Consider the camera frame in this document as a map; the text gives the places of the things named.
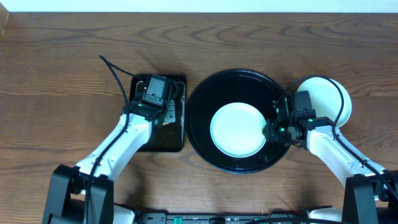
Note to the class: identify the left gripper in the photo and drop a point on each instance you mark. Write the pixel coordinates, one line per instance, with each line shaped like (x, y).
(170, 114)

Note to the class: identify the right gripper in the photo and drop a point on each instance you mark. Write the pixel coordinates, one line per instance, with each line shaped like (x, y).
(271, 135)

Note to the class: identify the light blue plate top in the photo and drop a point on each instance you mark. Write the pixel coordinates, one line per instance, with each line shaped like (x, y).
(236, 130)

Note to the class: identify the light blue plate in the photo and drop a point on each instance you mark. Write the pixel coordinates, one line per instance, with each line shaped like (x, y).
(326, 99)
(236, 130)

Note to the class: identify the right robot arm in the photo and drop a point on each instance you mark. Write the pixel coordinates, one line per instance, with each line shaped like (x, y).
(370, 189)

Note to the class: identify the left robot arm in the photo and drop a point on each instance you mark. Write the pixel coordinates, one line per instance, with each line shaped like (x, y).
(85, 193)

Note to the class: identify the black rectangular tray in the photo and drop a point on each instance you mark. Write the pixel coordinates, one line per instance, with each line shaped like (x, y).
(167, 138)

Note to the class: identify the black round tray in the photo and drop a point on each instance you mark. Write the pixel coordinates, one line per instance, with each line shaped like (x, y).
(222, 88)

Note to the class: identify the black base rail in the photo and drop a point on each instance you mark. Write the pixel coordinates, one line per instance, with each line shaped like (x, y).
(163, 218)

